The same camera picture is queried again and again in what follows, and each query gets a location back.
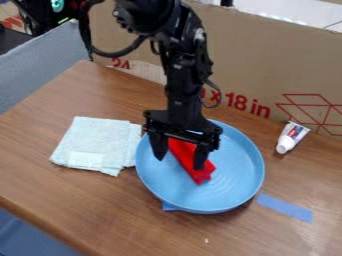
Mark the blue tape under plate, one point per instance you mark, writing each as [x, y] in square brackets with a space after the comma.
[168, 207]

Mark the red plastic block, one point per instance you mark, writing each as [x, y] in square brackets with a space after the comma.
[183, 152]

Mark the cardboard box wall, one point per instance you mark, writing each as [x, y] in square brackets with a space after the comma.
[278, 70]

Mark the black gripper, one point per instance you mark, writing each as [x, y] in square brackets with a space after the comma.
[182, 122]

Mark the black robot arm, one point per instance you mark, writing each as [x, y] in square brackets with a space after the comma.
[168, 23]

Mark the blue plate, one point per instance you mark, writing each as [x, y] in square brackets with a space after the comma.
[235, 180]

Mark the white toothpaste tube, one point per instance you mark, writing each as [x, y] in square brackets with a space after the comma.
[291, 136]

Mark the black computer with lights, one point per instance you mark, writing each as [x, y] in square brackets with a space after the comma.
[43, 15]

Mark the blue tape strip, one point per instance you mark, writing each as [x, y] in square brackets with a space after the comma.
[286, 208]

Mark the light blue folded cloth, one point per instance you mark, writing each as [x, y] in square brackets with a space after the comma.
[98, 145]

